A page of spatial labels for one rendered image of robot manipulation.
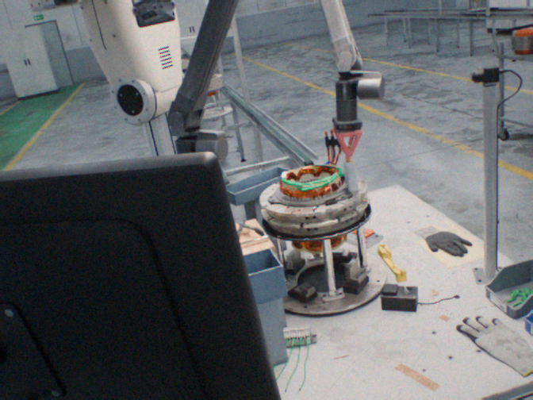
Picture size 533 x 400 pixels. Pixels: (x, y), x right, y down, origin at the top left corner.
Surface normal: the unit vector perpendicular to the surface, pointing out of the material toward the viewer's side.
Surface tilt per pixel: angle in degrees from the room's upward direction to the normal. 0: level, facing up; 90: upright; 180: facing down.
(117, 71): 109
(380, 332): 0
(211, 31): 83
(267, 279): 90
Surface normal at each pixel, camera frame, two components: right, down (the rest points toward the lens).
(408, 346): -0.17, -0.91
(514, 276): 0.22, 0.30
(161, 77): 0.90, 0.01
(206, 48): -0.39, 0.29
